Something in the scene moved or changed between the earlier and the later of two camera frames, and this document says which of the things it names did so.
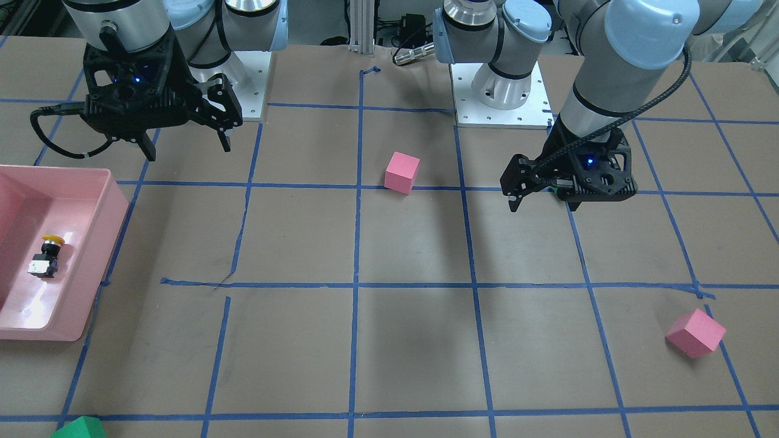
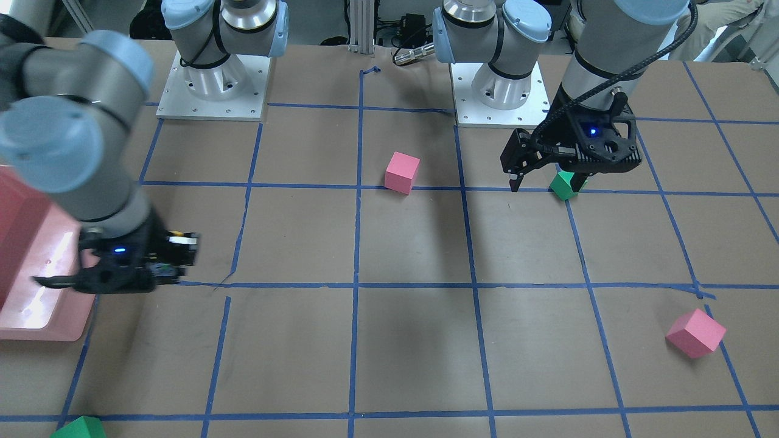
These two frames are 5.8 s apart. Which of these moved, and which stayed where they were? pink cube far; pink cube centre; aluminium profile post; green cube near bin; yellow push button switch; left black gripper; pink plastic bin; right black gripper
Moved: left black gripper; right black gripper; yellow push button switch
Stayed: pink cube far; aluminium profile post; pink cube centre; green cube near bin; pink plastic bin
